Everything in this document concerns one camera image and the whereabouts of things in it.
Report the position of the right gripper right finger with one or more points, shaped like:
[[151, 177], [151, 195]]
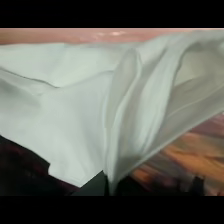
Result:
[[126, 188]]

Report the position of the white shirt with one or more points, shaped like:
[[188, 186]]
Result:
[[100, 100]]

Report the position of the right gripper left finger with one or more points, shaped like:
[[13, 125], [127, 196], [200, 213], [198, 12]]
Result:
[[95, 186]]

